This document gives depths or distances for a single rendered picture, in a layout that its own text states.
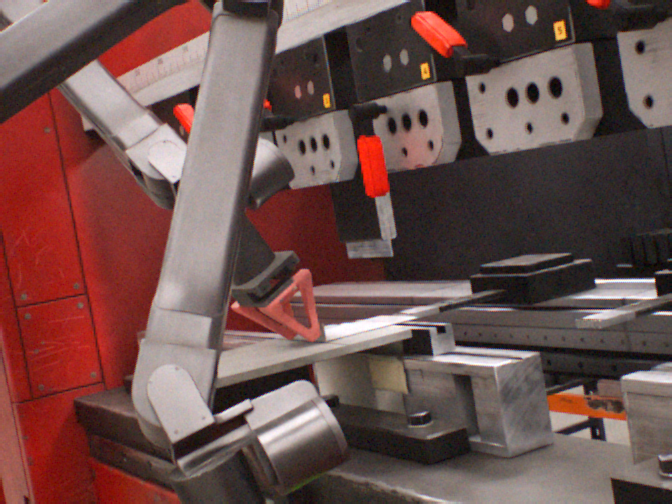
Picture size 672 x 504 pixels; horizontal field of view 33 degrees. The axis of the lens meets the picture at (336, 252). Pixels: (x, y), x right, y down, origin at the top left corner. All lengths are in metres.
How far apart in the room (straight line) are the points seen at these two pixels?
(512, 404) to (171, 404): 0.43
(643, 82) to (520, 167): 1.01
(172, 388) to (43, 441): 1.26
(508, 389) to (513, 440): 0.05
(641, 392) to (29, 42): 0.59
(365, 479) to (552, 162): 0.82
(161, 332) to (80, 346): 1.24
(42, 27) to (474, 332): 0.84
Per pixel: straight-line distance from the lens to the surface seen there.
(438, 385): 1.24
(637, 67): 0.92
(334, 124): 1.29
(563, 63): 0.98
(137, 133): 1.30
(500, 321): 1.56
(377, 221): 1.31
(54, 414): 2.10
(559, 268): 1.45
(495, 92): 1.05
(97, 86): 1.36
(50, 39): 1.00
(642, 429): 1.01
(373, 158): 1.18
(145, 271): 2.14
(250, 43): 0.99
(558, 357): 1.49
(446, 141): 1.12
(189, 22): 1.63
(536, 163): 1.88
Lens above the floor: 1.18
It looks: 4 degrees down
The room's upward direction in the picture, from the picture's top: 10 degrees counter-clockwise
